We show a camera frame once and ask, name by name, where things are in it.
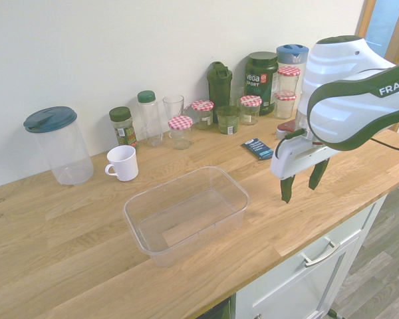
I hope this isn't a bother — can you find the white kitchen cabinet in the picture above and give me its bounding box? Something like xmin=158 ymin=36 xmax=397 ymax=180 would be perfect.
xmin=234 ymin=192 xmax=389 ymax=319

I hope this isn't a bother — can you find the dark green shaker bottle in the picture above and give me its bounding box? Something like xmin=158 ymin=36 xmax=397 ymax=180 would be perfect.
xmin=206 ymin=60 xmax=233 ymax=124

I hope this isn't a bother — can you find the empty jar red checked lid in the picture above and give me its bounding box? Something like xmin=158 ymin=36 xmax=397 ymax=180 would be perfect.
xmin=277 ymin=66 xmax=302 ymax=94
xmin=273 ymin=92 xmax=297 ymax=120

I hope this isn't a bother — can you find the silver drawer handle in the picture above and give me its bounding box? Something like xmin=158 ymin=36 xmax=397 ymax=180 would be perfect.
xmin=301 ymin=240 xmax=341 ymax=268

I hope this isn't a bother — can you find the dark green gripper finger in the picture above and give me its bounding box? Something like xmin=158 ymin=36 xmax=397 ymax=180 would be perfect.
xmin=279 ymin=175 xmax=295 ymax=205
xmin=308 ymin=158 xmax=331 ymax=191

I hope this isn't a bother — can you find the green tinted plastic cup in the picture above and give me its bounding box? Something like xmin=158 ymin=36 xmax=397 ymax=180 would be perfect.
xmin=215 ymin=105 xmax=241 ymax=135

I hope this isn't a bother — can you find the clear drinking glass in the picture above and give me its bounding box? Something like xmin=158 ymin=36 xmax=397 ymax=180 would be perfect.
xmin=162 ymin=94 xmax=185 ymax=121

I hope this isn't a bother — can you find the labelled jar red checked lid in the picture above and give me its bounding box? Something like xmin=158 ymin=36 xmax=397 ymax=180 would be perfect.
xmin=239 ymin=95 xmax=263 ymax=126
xmin=190 ymin=100 xmax=215 ymax=131

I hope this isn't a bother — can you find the dark blue protein bar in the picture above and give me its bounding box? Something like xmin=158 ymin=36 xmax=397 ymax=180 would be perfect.
xmin=241 ymin=138 xmax=275 ymax=161

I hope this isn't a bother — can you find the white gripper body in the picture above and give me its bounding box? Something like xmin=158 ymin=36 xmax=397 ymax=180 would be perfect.
xmin=269 ymin=135 xmax=339 ymax=181

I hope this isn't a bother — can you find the spice jar with dark lid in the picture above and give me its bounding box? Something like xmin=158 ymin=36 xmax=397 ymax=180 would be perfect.
xmin=108 ymin=106 xmax=140 ymax=151

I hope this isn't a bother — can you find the clear canister with teal lid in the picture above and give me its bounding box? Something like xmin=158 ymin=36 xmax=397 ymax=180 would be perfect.
xmin=23 ymin=106 xmax=94 ymax=186

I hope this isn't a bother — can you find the red and grey wrist camera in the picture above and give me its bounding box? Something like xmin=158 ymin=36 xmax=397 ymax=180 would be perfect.
xmin=275 ymin=120 xmax=299 ymax=140

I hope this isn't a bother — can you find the small jar red checked lid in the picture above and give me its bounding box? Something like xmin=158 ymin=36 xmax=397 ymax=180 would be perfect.
xmin=168 ymin=116 xmax=194 ymax=151

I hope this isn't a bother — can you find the white plastic mug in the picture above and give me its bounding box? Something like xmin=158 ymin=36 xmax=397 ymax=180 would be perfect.
xmin=104 ymin=145 xmax=140 ymax=182

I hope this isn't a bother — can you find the clear bottle with green cap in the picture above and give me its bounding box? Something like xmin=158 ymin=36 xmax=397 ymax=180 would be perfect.
xmin=136 ymin=90 xmax=164 ymax=148

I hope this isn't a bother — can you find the dark green Vega protein tub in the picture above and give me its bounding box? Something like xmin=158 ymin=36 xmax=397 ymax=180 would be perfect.
xmin=244 ymin=51 xmax=279 ymax=116

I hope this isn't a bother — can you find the clear rectangular plastic container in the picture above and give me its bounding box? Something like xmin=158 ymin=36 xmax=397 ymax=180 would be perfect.
xmin=122 ymin=165 xmax=251 ymax=268

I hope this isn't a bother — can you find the clear pitcher with blue lid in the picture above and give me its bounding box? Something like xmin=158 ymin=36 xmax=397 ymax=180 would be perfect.
xmin=275 ymin=44 xmax=310 ymax=114

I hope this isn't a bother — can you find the wooden door frame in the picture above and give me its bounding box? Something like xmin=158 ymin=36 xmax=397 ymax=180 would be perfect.
xmin=354 ymin=0 xmax=399 ymax=134

